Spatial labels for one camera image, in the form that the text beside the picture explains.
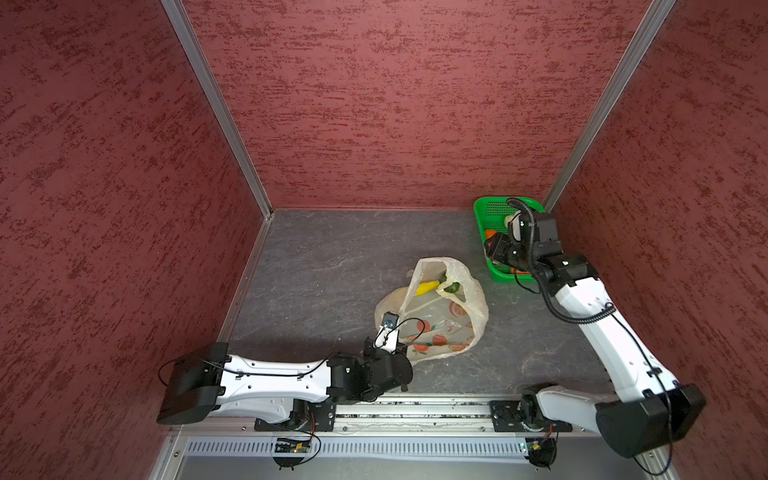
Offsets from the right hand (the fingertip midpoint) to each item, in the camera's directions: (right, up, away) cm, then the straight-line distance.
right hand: (489, 250), depth 77 cm
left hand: (-25, -23, -1) cm, 34 cm away
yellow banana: (-16, -13, +18) cm, 27 cm away
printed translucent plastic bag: (-10, -21, +16) cm, 28 cm away
